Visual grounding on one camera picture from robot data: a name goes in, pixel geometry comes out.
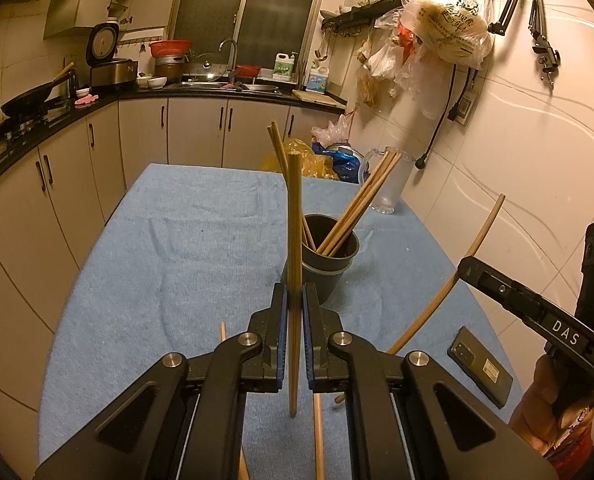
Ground white blue-label jug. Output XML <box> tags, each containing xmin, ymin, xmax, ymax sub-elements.
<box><xmin>307</xmin><ymin>60</ymin><xmax>329</xmax><ymax>94</ymax></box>

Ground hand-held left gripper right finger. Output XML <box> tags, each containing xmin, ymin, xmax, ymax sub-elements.
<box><xmin>302</xmin><ymin>282</ymin><xmax>560</xmax><ymax>480</ymax></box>

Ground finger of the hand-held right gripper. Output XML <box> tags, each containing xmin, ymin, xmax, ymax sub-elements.
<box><xmin>458</xmin><ymin>256</ymin><xmax>548</xmax><ymax>328</ymax></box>

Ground black power cable with plug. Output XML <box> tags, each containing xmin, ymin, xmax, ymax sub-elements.
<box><xmin>415</xmin><ymin>67</ymin><xmax>474</xmax><ymax>170</ymax></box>

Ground beige kitchen cabinets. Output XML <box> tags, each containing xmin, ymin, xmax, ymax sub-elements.
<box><xmin>0</xmin><ymin>97</ymin><xmax>350</xmax><ymax>413</ymax></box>

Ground black wall rack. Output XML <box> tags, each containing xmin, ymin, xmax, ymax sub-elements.
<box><xmin>320</xmin><ymin>0</ymin><xmax>404</xmax><ymax>32</ymax></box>

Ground wooden cutting board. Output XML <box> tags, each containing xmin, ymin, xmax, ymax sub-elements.
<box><xmin>291</xmin><ymin>89</ymin><xmax>348</xmax><ymax>109</ymax></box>

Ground black kitchen countertop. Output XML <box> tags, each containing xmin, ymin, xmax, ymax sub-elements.
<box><xmin>0</xmin><ymin>77</ymin><xmax>349</xmax><ymax>201</ymax></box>

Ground black wok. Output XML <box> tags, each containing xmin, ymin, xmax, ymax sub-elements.
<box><xmin>0</xmin><ymin>62</ymin><xmax>78</xmax><ymax>119</ymax></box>

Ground red patterned cloth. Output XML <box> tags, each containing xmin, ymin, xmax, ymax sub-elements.
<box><xmin>544</xmin><ymin>402</ymin><xmax>594</xmax><ymax>461</ymax></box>

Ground white crumpled plastic bag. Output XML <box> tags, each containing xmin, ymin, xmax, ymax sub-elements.
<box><xmin>310</xmin><ymin>113</ymin><xmax>354</xmax><ymax>149</ymax></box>

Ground blue towel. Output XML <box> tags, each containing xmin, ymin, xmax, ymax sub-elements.
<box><xmin>38</xmin><ymin>162</ymin><xmax>520</xmax><ymax>480</ymax></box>

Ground blue plastic bag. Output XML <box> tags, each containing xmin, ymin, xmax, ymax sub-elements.
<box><xmin>312</xmin><ymin>142</ymin><xmax>364</xmax><ymax>184</ymax></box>

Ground gas stove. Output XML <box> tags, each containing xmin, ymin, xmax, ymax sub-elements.
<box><xmin>0</xmin><ymin>100</ymin><xmax>74</xmax><ymax>137</ymax></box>

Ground rice cooker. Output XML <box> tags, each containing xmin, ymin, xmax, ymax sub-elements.
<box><xmin>86</xmin><ymin>20</ymin><xmax>139</xmax><ymax>94</ymax></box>

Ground white green-label detergent bottle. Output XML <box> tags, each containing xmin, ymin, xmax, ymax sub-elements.
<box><xmin>273</xmin><ymin>51</ymin><xmax>298</xmax><ymax>81</ymax></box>

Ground chrome faucet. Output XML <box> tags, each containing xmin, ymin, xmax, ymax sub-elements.
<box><xmin>219</xmin><ymin>39</ymin><xmax>241</xmax><ymax>84</ymax></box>

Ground wall power outlet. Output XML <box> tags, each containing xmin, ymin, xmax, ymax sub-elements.
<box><xmin>447</xmin><ymin>91</ymin><xmax>478</xmax><ymax>126</ymax></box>

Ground dark kitchen window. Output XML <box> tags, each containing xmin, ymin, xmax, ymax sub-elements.
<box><xmin>169</xmin><ymin>0</ymin><xmax>328</xmax><ymax>79</ymax></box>

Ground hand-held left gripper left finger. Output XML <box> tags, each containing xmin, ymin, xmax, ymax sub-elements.
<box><xmin>33</xmin><ymin>282</ymin><xmax>289</xmax><ymax>480</ymax></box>

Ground yellow plastic bag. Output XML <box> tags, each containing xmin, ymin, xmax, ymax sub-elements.
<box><xmin>261</xmin><ymin>137</ymin><xmax>339</xmax><ymax>182</ymax></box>

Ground black chopstick holder cup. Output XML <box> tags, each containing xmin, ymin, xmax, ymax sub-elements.
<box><xmin>281</xmin><ymin>214</ymin><xmax>361</xmax><ymax>306</ymax></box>

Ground row of wooden chopsticks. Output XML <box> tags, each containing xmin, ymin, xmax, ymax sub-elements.
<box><xmin>219</xmin><ymin>322</ymin><xmax>326</xmax><ymax>480</ymax></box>

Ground steel sink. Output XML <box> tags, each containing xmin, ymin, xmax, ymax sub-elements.
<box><xmin>167</xmin><ymin>79</ymin><xmax>284</xmax><ymax>97</ymax></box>

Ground clear hanging plastic bags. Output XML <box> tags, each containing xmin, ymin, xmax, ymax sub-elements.
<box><xmin>355</xmin><ymin>10</ymin><xmax>440</xmax><ymax>120</ymax></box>

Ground black smartphone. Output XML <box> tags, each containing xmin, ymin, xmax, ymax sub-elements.
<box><xmin>447</xmin><ymin>326</ymin><xmax>514</xmax><ymax>409</ymax></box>

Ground red plastic basin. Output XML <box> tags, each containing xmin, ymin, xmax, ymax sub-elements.
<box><xmin>148</xmin><ymin>40</ymin><xmax>194</xmax><ymax>59</ymax></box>

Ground clear plastic pitcher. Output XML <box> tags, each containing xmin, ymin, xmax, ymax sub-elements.
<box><xmin>358</xmin><ymin>146</ymin><xmax>403</xmax><ymax>215</ymax></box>

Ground large printed plastic bag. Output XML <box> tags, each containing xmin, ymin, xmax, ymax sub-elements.
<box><xmin>401</xmin><ymin>0</ymin><xmax>496</xmax><ymax>69</ymax></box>

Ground long wooden chopstick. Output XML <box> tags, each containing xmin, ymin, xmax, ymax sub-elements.
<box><xmin>272</xmin><ymin>121</ymin><xmax>318</xmax><ymax>252</ymax></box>
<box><xmin>322</xmin><ymin>151</ymin><xmax>399</xmax><ymax>256</ymax></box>
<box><xmin>267</xmin><ymin>126</ymin><xmax>314</xmax><ymax>253</ymax></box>
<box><xmin>287</xmin><ymin>151</ymin><xmax>303</xmax><ymax>418</ymax></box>
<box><xmin>333</xmin><ymin>193</ymin><xmax>506</xmax><ymax>405</ymax></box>
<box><xmin>327</xmin><ymin>152</ymin><xmax>404</xmax><ymax>257</ymax></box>

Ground person's right hand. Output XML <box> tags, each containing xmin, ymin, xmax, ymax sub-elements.
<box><xmin>509</xmin><ymin>355</ymin><xmax>565</xmax><ymax>441</ymax></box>

